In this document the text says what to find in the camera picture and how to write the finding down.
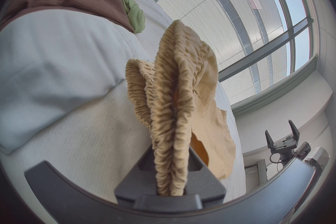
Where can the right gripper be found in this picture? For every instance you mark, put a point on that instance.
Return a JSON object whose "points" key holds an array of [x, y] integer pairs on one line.
{"points": [[284, 146]]}

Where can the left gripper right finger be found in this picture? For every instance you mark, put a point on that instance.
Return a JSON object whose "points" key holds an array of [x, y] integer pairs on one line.
{"points": [[203, 178]]}

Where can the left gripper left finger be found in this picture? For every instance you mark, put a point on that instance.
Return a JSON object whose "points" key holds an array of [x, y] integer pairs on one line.
{"points": [[137, 175]]}

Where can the tan trousers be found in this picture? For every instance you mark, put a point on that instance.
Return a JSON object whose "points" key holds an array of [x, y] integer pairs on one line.
{"points": [[170, 112]]}

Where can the bed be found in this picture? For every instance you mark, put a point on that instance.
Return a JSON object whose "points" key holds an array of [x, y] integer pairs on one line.
{"points": [[86, 144]]}

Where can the window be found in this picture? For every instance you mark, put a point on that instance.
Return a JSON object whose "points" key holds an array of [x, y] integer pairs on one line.
{"points": [[223, 20]]}

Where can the pale blue quilt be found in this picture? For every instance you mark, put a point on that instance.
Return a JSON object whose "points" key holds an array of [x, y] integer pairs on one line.
{"points": [[52, 73]]}

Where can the green garment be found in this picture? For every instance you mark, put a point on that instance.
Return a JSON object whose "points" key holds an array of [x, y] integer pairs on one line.
{"points": [[135, 17]]}

